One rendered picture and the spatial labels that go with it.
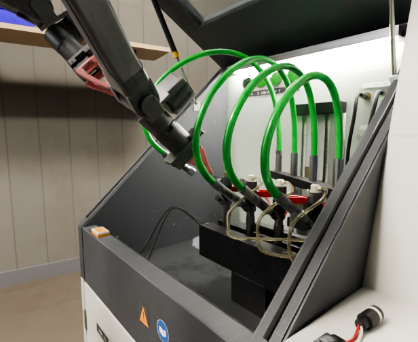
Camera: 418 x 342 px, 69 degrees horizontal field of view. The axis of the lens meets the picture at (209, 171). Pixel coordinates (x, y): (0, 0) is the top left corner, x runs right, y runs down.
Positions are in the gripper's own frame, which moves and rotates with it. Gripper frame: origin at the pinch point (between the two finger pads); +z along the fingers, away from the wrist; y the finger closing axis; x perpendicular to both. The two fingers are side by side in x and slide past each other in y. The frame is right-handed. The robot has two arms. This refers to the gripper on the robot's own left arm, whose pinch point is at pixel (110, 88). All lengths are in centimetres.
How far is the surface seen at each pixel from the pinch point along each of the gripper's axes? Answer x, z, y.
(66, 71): -1, -109, 171
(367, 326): 2, 57, -39
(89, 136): 25, -64, 189
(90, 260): 35.3, 25.7, 10.7
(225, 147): -4.4, 30.8, -23.5
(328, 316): 4, 55, -35
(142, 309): 27, 41, -14
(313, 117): -25.9, 39.5, -10.5
